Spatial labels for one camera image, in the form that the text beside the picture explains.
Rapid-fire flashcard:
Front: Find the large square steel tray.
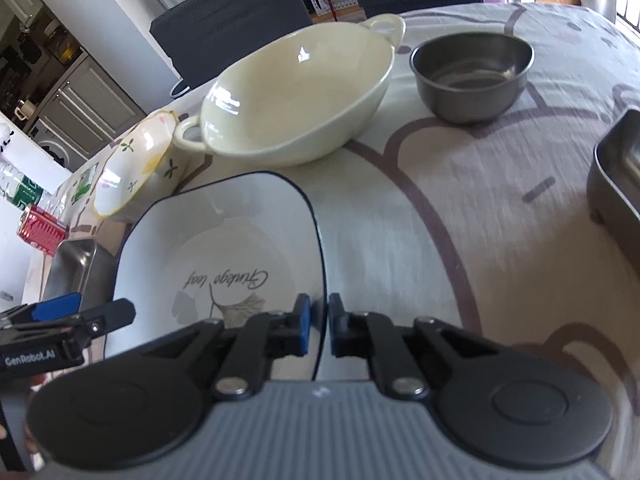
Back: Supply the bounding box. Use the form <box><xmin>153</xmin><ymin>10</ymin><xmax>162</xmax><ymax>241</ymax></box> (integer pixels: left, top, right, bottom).
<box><xmin>42</xmin><ymin>238</ymin><xmax>117</xmax><ymax>312</ymax></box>

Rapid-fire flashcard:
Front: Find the floral yellow-rim ceramic bowl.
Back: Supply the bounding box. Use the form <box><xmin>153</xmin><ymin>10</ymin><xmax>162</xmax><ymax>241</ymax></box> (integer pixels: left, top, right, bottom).
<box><xmin>93</xmin><ymin>110</ymin><xmax>189</xmax><ymax>223</ymax></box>

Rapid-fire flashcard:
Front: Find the washing machine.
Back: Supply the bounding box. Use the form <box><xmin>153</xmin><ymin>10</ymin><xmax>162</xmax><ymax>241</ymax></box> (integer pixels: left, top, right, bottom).
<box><xmin>29</xmin><ymin>120</ymin><xmax>82</xmax><ymax>171</ymax></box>

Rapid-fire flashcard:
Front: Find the clear plastic water bottle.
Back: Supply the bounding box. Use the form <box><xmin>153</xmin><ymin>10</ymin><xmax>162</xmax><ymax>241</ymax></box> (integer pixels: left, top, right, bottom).
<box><xmin>0</xmin><ymin>157</ymin><xmax>44</xmax><ymax>210</ymax></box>

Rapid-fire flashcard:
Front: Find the cream two-handled ceramic bowl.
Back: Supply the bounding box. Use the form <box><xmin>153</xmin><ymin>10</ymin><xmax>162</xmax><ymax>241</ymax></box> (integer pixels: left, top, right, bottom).
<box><xmin>174</xmin><ymin>14</ymin><xmax>406</xmax><ymax>167</ymax></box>

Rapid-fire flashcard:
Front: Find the round stainless steel bowl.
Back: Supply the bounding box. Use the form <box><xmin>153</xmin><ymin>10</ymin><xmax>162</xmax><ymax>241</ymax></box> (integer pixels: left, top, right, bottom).
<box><xmin>409</xmin><ymin>32</ymin><xmax>535</xmax><ymax>126</ymax></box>

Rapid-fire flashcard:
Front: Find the grey kitchen cabinet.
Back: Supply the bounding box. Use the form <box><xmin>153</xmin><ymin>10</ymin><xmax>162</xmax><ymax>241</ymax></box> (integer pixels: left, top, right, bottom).
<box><xmin>26</xmin><ymin>53</ymin><xmax>145</xmax><ymax>159</ymax></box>

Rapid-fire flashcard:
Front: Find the small square steel tray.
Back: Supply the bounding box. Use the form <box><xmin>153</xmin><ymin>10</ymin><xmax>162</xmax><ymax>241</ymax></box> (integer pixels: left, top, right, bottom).
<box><xmin>586</xmin><ymin>108</ymin><xmax>640</xmax><ymax>272</ymax></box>

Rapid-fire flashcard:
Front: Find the dark chair left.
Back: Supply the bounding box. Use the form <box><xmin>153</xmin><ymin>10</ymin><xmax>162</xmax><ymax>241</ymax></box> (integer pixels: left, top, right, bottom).
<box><xmin>150</xmin><ymin>0</ymin><xmax>312</xmax><ymax>89</ymax></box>

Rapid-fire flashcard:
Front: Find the white square plate black rim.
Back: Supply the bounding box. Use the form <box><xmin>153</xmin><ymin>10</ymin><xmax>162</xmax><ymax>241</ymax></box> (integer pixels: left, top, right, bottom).
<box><xmin>104</xmin><ymin>171</ymin><xmax>326</xmax><ymax>380</ymax></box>

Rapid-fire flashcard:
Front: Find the red milk can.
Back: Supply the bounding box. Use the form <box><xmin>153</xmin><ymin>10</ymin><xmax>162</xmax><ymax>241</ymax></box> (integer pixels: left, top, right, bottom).
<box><xmin>17</xmin><ymin>205</ymin><xmax>68</xmax><ymax>257</ymax></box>

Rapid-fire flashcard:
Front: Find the green snack packet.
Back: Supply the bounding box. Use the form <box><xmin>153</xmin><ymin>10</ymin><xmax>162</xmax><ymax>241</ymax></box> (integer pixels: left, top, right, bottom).
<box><xmin>70</xmin><ymin>164</ymin><xmax>98</xmax><ymax>205</ymax></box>

